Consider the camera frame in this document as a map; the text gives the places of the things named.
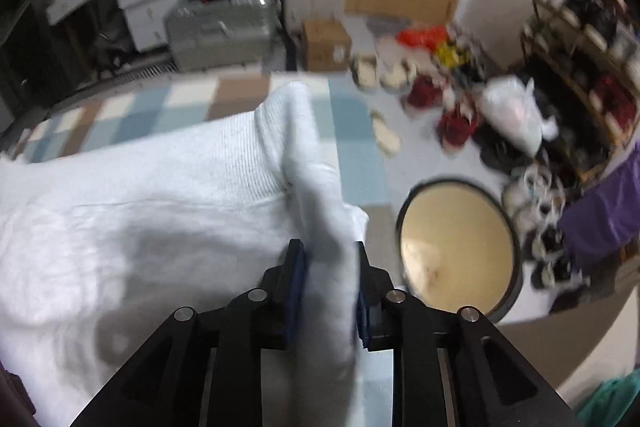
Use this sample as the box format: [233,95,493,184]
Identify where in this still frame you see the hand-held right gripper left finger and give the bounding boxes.
[70,239,306,427]

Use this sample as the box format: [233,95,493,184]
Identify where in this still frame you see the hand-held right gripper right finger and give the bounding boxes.
[354,241,583,427]

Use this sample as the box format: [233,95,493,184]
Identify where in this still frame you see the grey hoodie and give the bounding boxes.
[0,79,371,427]

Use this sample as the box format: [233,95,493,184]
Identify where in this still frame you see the round beige stool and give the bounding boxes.
[395,177,525,323]

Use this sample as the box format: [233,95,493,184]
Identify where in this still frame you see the pile of shoes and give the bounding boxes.
[350,52,586,303]

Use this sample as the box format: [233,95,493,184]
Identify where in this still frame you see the checkered bed sheet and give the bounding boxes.
[0,72,396,427]

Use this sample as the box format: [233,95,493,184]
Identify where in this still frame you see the cardboard box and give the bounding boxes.
[300,19,353,72]

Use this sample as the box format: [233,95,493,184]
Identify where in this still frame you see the white plastic bag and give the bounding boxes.
[480,76,558,158]

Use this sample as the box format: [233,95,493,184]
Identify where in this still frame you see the purple cloth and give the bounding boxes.
[557,147,640,268]

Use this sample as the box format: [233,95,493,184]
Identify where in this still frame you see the silver suitcase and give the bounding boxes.
[165,0,281,70]

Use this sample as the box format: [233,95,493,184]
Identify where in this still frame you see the teal cloth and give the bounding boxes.
[580,367,640,427]

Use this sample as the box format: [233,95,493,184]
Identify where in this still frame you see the orange plastic bag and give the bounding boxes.
[397,26,451,52]

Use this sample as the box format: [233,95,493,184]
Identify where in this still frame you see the wooden shoe rack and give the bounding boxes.
[520,0,640,188]

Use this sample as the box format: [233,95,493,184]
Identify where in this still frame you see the black cabinet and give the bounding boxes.
[0,2,56,128]

